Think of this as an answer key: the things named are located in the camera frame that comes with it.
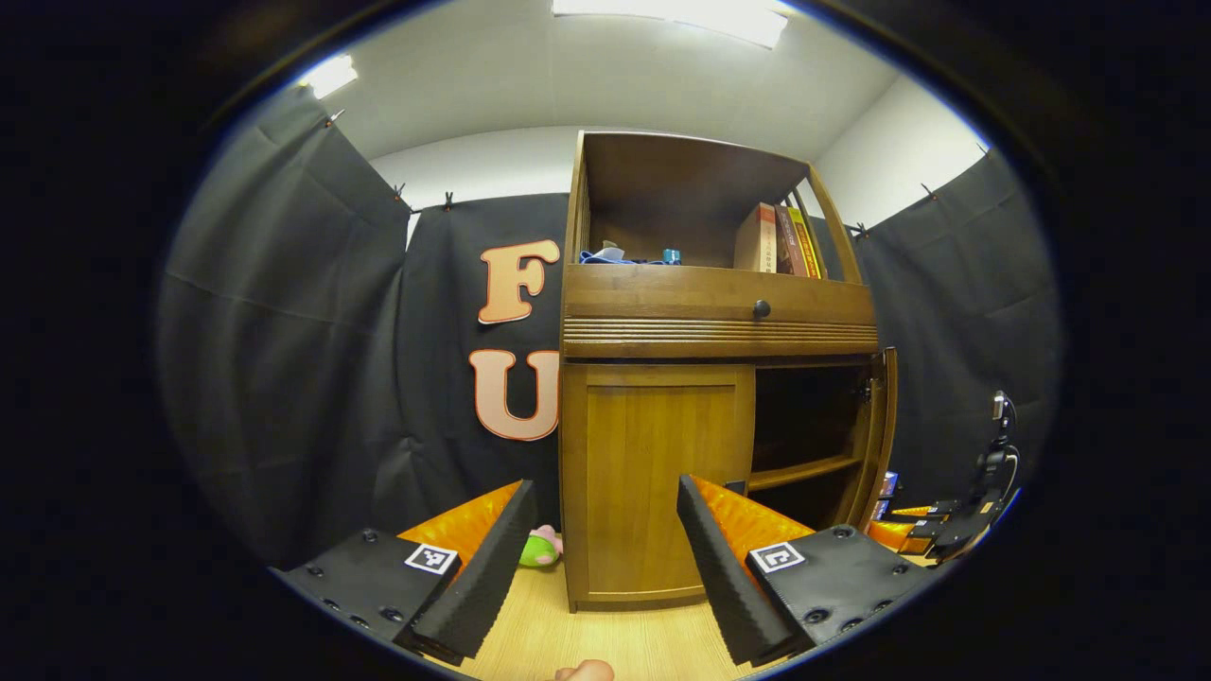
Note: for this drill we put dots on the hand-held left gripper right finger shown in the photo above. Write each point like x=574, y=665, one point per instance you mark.
x=724, y=577

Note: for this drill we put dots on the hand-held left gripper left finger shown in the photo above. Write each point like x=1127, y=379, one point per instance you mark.
x=482, y=577

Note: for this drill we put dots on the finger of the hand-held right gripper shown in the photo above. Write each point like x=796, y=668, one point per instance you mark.
x=922, y=512
x=899, y=536

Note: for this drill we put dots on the wooden cabinet door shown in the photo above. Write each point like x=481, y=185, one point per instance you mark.
x=880, y=435
x=643, y=454

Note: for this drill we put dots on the wooden double-door shoe cabinet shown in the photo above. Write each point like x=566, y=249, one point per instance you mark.
x=662, y=189

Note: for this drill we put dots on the wooden inner cabinet shelf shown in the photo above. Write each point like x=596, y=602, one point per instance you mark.
x=804, y=470

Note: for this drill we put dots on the metal door hinge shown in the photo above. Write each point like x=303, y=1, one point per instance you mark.
x=863, y=389

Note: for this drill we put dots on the wooden cabinet drawer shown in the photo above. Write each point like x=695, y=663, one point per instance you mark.
x=662, y=293

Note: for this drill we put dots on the small colourful box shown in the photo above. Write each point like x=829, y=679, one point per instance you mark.
x=886, y=487

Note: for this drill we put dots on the green plush toy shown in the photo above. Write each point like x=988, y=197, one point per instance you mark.
x=541, y=550

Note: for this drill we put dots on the black drawer knob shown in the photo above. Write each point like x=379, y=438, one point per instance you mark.
x=762, y=308

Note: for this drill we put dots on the yellow and red book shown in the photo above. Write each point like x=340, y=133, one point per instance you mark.
x=806, y=244

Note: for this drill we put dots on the dark red book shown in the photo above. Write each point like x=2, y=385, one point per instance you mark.
x=787, y=241

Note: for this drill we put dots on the beige and red book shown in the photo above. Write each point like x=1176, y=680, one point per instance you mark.
x=757, y=241

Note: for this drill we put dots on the blue toy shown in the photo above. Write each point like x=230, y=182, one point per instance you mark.
x=605, y=254

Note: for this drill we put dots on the small ceiling light panel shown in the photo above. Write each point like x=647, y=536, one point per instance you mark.
x=329, y=76

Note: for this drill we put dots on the large ceiling light panel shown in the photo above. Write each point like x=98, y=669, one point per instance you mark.
x=672, y=17

